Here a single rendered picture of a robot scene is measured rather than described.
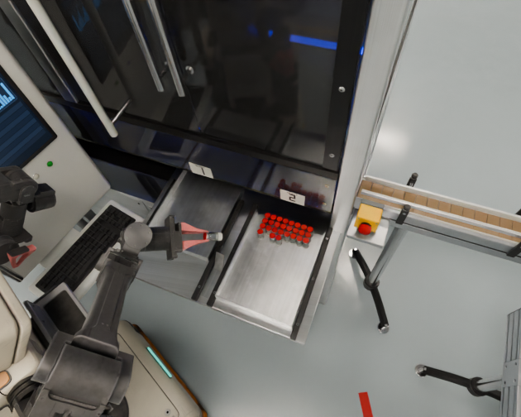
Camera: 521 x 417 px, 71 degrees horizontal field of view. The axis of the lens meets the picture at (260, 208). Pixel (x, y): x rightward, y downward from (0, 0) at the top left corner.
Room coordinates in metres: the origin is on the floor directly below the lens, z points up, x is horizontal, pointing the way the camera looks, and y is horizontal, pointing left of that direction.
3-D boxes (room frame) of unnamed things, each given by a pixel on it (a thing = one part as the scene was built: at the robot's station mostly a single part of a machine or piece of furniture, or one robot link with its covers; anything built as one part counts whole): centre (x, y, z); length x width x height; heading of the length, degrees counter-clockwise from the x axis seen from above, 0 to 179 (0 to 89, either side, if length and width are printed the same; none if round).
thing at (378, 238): (0.57, -0.38, 0.87); 0.14 x 0.13 x 0.02; 151
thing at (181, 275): (0.58, 0.12, 0.87); 0.70 x 0.48 x 0.02; 61
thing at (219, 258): (0.45, 0.19, 0.91); 0.14 x 0.03 x 0.06; 150
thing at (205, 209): (0.73, 0.23, 0.90); 0.34 x 0.26 x 0.04; 151
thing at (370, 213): (0.54, -0.34, 0.99); 0.08 x 0.07 x 0.07; 151
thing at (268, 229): (0.56, -0.07, 0.90); 0.18 x 0.02 x 0.05; 60
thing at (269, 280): (0.47, -0.01, 0.90); 0.34 x 0.26 x 0.04; 150
